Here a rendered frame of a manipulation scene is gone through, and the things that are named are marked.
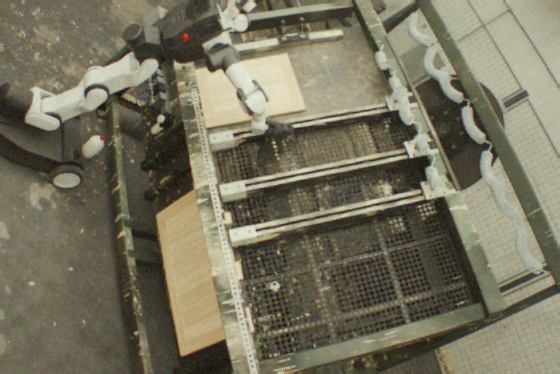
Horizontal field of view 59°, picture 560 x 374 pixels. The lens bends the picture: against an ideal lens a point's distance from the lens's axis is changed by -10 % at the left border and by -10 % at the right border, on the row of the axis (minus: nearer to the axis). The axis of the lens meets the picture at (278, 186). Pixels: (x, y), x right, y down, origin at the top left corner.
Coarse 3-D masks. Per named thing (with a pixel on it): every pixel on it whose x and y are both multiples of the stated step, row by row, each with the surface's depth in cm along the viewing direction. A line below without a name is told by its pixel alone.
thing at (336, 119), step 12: (396, 96) 289; (360, 108) 299; (372, 108) 299; (384, 108) 301; (396, 108) 295; (288, 120) 294; (300, 120) 294; (312, 120) 296; (324, 120) 294; (336, 120) 295; (348, 120) 297; (360, 120) 300; (372, 120) 303; (228, 132) 289; (240, 132) 290; (252, 132) 290; (300, 132) 297; (216, 144) 287; (228, 144) 290; (240, 144) 293
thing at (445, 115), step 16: (432, 80) 338; (432, 96) 336; (464, 96) 321; (432, 112) 332; (448, 112) 325; (496, 112) 306; (448, 128) 319; (464, 128) 316; (480, 128) 310; (448, 144) 320; (464, 144) 314; (480, 144) 308; (448, 160) 318; (464, 160) 312; (496, 160) 300; (464, 176) 309; (480, 176) 303
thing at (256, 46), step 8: (320, 32) 332; (272, 40) 327; (304, 40) 328; (312, 40) 330; (320, 40) 332; (328, 40) 333; (240, 48) 324; (248, 48) 324; (256, 48) 325; (264, 48) 327; (272, 48) 328
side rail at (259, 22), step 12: (264, 12) 339; (276, 12) 339; (288, 12) 339; (300, 12) 339; (312, 12) 341; (324, 12) 343; (336, 12) 346; (348, 12) 348; (252, 24) 338; (264, 24) 341; (276, 24) 344; (288, 24) 346; (300, 24) 348
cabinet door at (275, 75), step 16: (256, 64) 320; (272, 64) 321; (288, 64) 321; (208, 80) 314; (224, 80) 314; (272, 80) 315; (288, 80) 314; (208, 96) 308; (224, 96) 308; (272, 96) 309; (288, 96) 309; (208, 112) 302; (224, 112) 303; (240, 112) 303; (272, 112) 303; (288, 112) 304; (208, 128) 298
